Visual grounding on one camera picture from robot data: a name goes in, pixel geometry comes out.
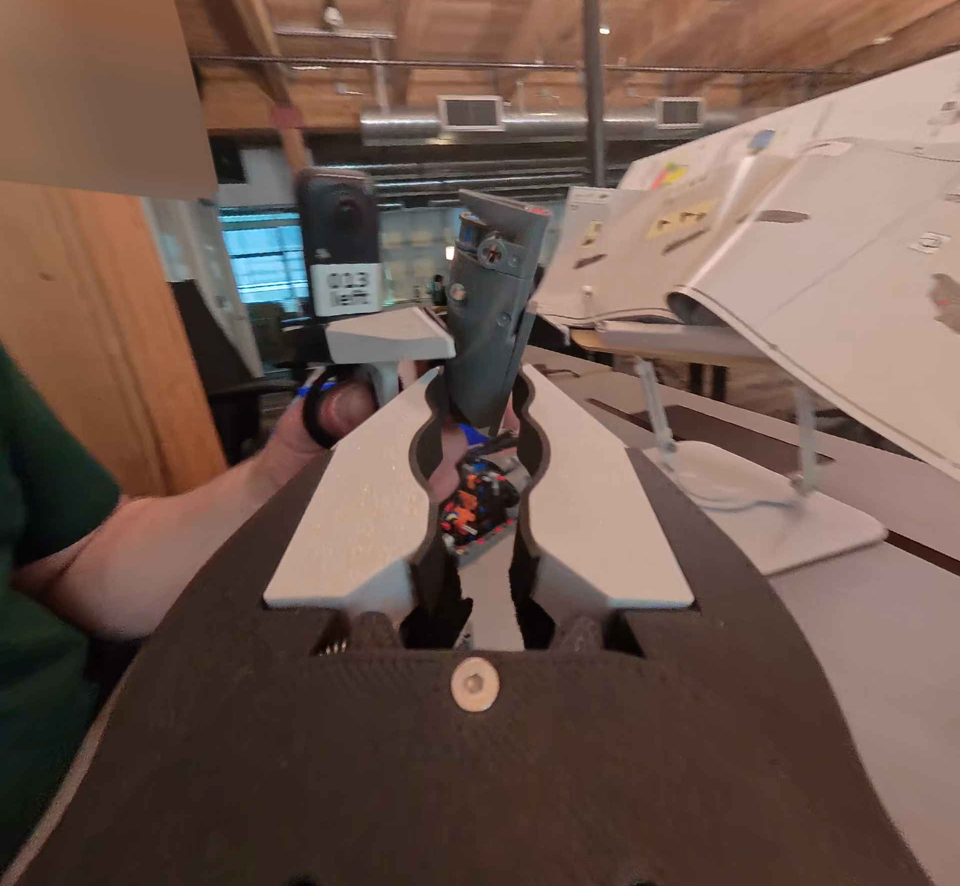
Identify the white book stand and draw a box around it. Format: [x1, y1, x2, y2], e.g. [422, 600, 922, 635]
[581, 286, 888, 578]

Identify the grey lego panel assembly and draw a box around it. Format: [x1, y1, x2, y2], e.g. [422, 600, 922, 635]
[444, 189, 556, 431]

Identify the person's left forearm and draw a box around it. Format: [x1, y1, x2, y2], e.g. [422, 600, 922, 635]
[11, 444, 331, 641]

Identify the silver air duct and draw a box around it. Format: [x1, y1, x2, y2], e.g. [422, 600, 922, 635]
[358, 95, 710, 146]

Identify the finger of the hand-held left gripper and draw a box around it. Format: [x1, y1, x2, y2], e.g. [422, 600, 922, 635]
[324, 305, 457, 409]

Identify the person's left hand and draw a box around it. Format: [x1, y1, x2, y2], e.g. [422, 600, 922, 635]
[266, 382, 381, 473]

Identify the partly built lego model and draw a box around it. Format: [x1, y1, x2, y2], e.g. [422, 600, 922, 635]
[437, 444, 526, 553]

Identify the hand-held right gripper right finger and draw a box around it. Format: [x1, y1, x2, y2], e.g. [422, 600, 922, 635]
[516, 363, 696, 623]

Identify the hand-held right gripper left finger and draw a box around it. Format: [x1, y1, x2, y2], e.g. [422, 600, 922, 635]
[262, 366, 445, 616]

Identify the open instruction booklet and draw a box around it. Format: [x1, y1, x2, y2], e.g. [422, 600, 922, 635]
[536, 50, 960, 482]

